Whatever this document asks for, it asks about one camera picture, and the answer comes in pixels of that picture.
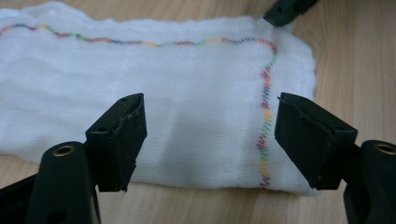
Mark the white cloth with coloured stitching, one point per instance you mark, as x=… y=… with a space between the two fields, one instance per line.
x=155 y=93

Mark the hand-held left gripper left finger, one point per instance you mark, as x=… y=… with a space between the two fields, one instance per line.
x=120 y=143

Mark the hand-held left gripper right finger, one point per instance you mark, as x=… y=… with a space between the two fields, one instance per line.
x=311 y=140

